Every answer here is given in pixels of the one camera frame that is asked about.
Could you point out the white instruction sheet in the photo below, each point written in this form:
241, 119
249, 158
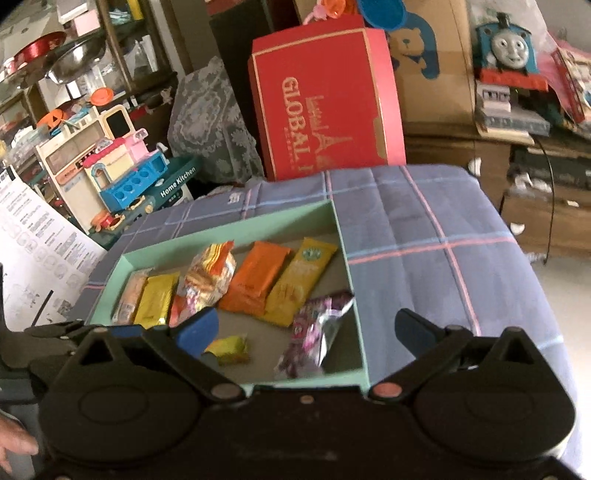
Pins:
41, 249

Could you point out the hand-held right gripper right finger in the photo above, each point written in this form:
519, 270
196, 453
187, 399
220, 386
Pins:
411, 330

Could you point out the red gift box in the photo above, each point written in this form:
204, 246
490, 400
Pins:
323, 101

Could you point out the yellow packet with green logo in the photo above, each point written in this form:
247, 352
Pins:
300, 286

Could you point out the wooden cabinet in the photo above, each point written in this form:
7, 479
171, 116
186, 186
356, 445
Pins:
461, 157

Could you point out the shiny yellow snack packet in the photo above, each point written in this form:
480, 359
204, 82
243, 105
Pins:
157, 300

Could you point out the fries print snack packet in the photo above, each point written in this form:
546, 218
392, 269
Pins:
203, 281

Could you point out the green cardboard box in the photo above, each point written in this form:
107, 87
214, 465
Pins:
351, 295

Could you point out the cardboard box with blue bear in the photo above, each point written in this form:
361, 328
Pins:
434, 69

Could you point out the orange snack packet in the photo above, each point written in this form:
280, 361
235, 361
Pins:
256, 281

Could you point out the toy kitchen playset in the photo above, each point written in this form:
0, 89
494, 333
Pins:
92, 157

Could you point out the metal bowl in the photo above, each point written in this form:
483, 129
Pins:
78, 57

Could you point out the teal toy box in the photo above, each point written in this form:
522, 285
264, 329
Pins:
175, 180

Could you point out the blue toy train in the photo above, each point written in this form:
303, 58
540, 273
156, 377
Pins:
508, 46

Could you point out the grey lace cloth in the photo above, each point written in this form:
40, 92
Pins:
207, 124

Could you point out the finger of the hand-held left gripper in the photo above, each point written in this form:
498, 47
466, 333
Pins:
69, 330

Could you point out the small yellow green candy packet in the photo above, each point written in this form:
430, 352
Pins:
228, 348

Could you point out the grey toy train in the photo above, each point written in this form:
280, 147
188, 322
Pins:
508, 113

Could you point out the person's left hand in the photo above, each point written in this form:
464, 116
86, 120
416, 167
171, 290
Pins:
14, 438

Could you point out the clear biscuit packet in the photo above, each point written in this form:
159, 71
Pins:
131, 295

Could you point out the purple grape snack packet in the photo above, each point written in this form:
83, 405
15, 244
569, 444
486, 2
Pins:
318, 332

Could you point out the blue plastic disc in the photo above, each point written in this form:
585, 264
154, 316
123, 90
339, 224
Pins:
381, 14

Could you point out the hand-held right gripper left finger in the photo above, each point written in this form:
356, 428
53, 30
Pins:
198, 330

